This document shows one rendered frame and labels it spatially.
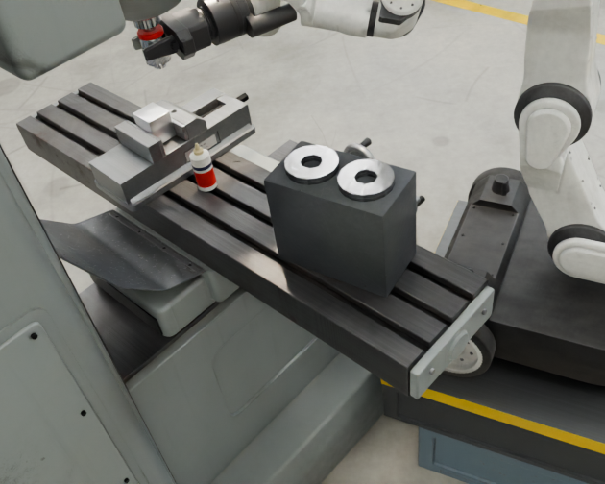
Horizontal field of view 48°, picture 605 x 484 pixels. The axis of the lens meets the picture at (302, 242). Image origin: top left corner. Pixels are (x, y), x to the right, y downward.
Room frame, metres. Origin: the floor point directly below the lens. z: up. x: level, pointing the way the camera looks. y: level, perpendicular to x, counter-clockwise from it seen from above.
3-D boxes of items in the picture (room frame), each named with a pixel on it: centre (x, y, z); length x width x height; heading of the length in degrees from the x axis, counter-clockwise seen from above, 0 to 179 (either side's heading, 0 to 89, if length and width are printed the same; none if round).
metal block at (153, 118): (1.23, 0.27, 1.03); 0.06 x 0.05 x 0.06; 39
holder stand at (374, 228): (0.86, -0.08, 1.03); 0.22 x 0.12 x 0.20; 52
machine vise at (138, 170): (1.25, 0.24, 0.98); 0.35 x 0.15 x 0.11; 129
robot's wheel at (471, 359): (0.95, -0.30, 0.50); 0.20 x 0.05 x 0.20; 59
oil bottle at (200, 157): (1.13, 0.18, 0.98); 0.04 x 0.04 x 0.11
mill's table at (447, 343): (1.13, 0.18, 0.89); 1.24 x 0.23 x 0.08; 41
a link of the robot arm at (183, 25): (1.20, 0.13, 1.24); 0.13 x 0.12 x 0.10; 25
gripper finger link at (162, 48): (1.13, 0.19, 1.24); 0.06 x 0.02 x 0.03; 115
